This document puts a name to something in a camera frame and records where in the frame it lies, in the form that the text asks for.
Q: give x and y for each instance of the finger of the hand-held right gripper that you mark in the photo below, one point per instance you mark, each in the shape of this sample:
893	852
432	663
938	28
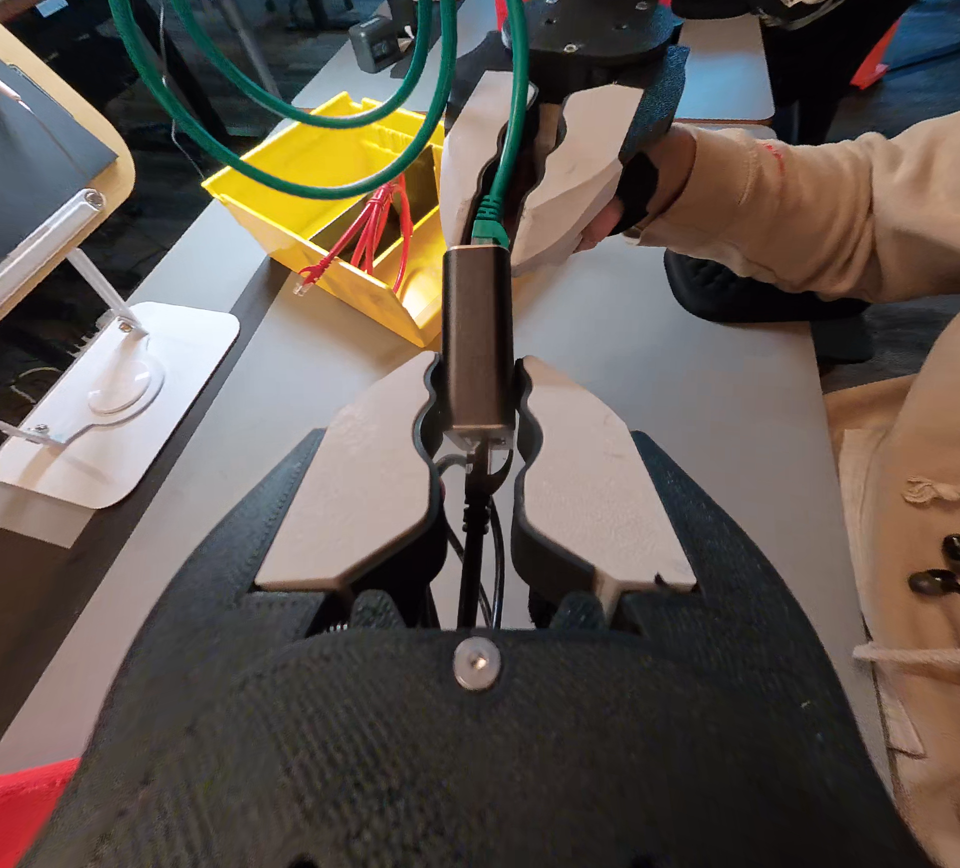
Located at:
585	163
465	148

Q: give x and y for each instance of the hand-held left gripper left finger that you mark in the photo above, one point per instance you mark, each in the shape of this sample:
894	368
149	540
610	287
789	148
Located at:
360	501

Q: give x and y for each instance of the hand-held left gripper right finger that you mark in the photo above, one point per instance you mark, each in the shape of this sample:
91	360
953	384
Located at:
600	501

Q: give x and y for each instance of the yellow plastic bin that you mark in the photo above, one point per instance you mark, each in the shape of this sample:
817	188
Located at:
300	208

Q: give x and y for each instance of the black ethernet splitter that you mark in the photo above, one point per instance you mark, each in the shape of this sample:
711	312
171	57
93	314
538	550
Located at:
478	336

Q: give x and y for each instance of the red plastic bin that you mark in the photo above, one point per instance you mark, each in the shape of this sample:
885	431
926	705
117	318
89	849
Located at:
30	815

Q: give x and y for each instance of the person's right forearm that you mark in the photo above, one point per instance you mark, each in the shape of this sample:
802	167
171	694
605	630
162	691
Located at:
825	208

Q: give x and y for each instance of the person's right hand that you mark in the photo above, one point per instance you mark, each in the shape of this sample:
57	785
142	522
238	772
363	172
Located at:
675	163

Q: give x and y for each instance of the grey charger device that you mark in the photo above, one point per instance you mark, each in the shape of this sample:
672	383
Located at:
379	43

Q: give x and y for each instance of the red storage basket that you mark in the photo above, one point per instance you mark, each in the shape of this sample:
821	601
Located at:
877	55

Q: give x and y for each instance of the person's beige hoodie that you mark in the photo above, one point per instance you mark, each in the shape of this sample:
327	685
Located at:
915	433

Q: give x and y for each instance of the metal support strut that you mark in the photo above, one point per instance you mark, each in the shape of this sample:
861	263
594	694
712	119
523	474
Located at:
105	291
30	432

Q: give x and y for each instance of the white metal rail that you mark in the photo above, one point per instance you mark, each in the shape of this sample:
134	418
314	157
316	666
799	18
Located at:
52	231

